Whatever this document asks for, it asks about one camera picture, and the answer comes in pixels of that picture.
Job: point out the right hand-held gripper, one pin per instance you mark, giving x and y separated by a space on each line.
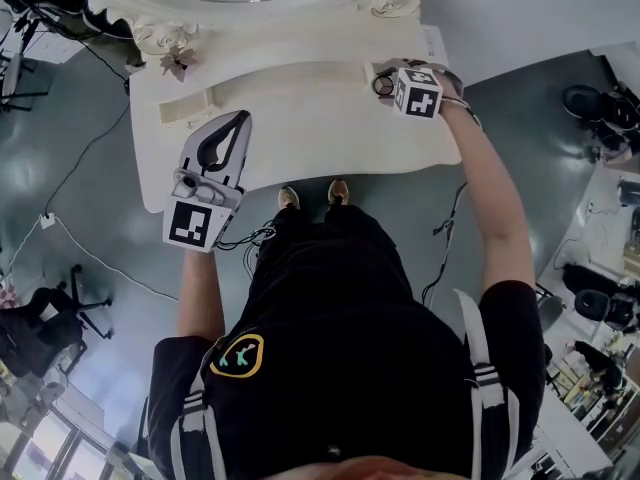
417 100

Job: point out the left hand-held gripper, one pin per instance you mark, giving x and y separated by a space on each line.
190 225

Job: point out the white ornate dressing table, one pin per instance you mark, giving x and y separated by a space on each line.
310 138

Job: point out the white striped shoulder harness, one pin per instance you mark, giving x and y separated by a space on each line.
487 383

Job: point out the person's right forearm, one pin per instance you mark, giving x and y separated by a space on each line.
495 203

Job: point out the person's left forearm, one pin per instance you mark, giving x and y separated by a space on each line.
200 293

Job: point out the white paper sheet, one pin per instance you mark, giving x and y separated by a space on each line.
432 43

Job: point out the person's left shoe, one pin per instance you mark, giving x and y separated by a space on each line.
289 198

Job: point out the person's shoe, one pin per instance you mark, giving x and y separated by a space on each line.
289 198
338 192

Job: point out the pink flower in white pot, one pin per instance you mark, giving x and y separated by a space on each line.
178 62

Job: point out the person's right shoe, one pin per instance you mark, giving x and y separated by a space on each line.
338 192

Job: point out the white ornate oval mirror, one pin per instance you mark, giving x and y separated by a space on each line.
240 10

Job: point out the person's black trousers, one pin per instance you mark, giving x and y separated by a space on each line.
325 253

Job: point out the white power adapter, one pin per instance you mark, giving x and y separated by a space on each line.
48 220

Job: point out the black office chair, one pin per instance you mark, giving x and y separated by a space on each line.
595 300
580 100
40 333

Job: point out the white desk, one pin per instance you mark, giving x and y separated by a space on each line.
590 228

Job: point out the pink patterned cloth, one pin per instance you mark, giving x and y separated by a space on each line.
6 295

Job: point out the person's black t-shirt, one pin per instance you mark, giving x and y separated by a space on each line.
350 383

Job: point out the large glass window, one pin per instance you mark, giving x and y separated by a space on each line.
40 448

